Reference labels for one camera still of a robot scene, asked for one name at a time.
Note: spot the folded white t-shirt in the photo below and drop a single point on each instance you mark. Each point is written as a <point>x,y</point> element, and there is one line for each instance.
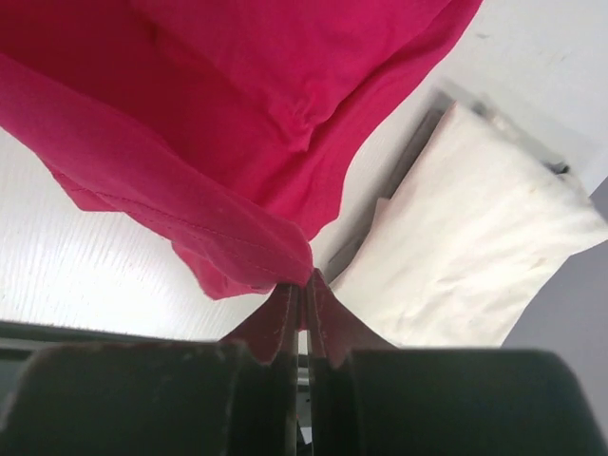
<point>482,220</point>

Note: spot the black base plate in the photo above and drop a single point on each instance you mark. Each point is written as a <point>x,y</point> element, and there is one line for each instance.
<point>28,332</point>

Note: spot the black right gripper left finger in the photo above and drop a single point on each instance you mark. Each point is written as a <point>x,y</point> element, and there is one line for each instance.
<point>231,397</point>

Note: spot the pink t-shirt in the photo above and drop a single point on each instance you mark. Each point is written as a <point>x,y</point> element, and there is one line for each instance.
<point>226,127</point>

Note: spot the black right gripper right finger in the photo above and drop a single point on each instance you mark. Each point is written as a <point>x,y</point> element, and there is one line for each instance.
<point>371,398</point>

